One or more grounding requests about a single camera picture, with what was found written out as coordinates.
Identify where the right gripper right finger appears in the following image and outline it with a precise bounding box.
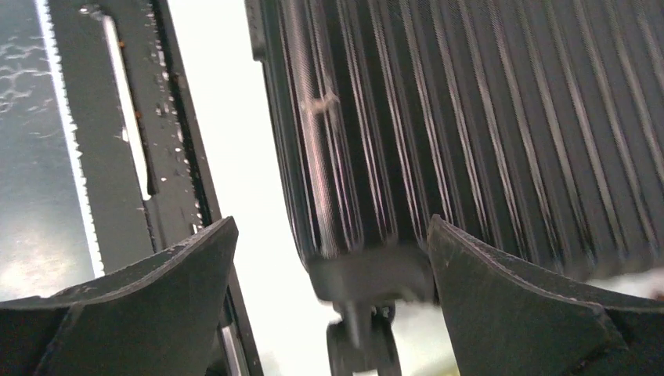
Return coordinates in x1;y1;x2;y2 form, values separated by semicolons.
428;216;663;375

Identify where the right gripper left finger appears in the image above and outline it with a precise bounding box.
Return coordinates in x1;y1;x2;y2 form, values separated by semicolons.
1;217;238;375

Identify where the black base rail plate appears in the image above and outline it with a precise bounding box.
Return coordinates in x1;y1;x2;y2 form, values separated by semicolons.
36;1;262;375

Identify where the black ribbed hard-shell suitcase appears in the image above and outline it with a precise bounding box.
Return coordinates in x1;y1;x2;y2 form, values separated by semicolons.
245;1;663;375

